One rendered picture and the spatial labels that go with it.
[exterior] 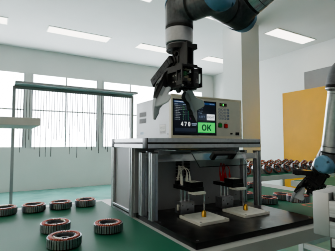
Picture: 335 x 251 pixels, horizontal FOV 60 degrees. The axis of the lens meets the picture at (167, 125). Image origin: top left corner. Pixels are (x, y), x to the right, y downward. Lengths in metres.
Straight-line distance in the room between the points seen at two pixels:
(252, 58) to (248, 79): 0.43
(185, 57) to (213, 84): 9.01
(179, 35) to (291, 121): 4.59
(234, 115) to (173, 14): 0.87
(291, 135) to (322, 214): 4.59
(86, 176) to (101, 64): 2.92
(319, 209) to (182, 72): 0.43
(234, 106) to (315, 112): 3.55
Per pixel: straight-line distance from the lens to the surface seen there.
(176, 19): 0.79
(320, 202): 0.70
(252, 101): 5.52
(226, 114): 1.52
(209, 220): 1.23
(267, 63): 8.26
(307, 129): 5.10
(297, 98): 5.24
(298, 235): 1.31
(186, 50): 0.75
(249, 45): 5.72
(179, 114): 1.35
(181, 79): 0.72
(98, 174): 7.78
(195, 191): 1.30
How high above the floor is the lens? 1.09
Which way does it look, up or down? 3 degrees up
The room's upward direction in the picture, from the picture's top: straight up
